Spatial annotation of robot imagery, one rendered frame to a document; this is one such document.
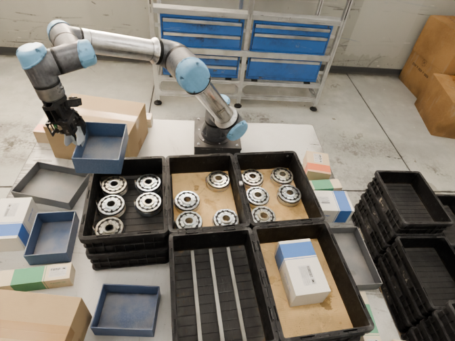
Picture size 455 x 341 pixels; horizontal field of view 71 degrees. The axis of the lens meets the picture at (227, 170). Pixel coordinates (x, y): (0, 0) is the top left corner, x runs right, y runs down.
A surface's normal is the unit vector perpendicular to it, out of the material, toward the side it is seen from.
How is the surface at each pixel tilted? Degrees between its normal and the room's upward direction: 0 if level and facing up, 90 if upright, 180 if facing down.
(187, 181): 0
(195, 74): 86
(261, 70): 90
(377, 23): 90
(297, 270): 0
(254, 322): 0
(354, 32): 90
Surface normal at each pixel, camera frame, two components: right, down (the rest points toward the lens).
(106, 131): 0.08, 0.72
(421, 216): 0.09, -0.70
